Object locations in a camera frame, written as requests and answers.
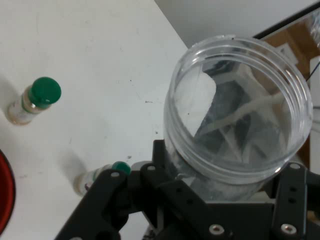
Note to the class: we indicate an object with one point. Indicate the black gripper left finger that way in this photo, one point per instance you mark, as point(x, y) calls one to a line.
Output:
point(175, 200)

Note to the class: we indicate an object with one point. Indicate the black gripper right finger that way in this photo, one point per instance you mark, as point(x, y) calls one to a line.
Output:
point(290, 200)

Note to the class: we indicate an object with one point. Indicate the clear plastic jar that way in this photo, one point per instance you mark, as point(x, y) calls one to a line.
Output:
point(303, 110)

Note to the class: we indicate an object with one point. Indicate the green-capped spice bottle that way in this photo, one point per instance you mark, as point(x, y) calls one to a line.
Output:
point(121, 167)
point(46, 90)

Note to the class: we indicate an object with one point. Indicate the red bowl with dark grains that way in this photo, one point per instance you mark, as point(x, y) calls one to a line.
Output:
point(6, 190)

